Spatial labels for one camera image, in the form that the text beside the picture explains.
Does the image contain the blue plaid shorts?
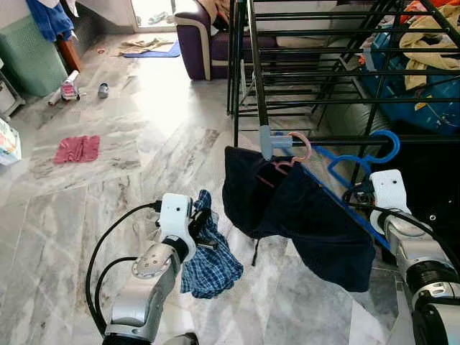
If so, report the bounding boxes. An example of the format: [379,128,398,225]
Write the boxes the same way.
[180,189,244,300]

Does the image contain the blue plastic hanger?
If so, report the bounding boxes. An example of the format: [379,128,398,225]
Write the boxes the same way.
[313,129,401,249]

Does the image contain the pink hanger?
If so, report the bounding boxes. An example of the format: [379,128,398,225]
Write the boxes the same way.
[270,132,313,177]

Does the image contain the navy shorts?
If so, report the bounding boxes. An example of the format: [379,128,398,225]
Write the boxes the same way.
[221,145,378,293]

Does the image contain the black garment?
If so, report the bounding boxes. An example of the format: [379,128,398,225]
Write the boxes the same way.
[388,137,460,249]

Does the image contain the black drying rack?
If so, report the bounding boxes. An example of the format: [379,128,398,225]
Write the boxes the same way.
[226,0,460,162]

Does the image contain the blue bag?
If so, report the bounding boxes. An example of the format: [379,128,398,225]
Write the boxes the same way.
[358,32,460,137]

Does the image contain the red floor cloth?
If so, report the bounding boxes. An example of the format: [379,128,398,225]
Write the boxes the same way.
[54,135,101,165]

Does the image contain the tan cloth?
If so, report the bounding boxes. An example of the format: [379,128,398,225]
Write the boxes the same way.
[399,7,460,91]

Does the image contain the purple armchair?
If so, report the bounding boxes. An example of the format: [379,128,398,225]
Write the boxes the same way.
[175,0,242,81]

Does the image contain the blue floor mat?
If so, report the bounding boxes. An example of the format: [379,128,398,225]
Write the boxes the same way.
[122,41,180,59]

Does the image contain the beige floor cloth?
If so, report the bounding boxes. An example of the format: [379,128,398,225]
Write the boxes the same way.
[117,36,173,52]

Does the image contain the pink white toy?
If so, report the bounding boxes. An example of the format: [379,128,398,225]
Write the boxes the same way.
[61,70,81,101]

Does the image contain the white paper roll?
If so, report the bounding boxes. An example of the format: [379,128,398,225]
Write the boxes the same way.
[47,88,65,107]

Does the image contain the white diaper pack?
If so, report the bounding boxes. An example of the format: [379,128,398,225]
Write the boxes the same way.
[0,117,21,166]

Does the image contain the green bin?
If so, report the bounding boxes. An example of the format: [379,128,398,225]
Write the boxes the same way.
[0,16,69,98]

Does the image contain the blue hanging towel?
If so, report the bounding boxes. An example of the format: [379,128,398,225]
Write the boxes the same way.
[27,0,75,42]

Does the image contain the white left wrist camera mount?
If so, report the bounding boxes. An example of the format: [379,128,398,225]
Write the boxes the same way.
[159,193,195,243]

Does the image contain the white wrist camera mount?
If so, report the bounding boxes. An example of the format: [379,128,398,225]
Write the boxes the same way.
[159,193,195,243]
[369,170,412,216]

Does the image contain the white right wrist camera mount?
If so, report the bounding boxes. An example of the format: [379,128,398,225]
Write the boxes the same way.
[369,170,412,216]

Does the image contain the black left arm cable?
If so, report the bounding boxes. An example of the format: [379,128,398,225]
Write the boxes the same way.
[85,203,162,337]

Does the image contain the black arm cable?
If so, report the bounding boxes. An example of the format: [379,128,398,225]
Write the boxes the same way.
[351,188,460,270]
[85,203,162,337]

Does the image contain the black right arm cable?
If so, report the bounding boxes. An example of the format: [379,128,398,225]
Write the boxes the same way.
[351,188,460,270]

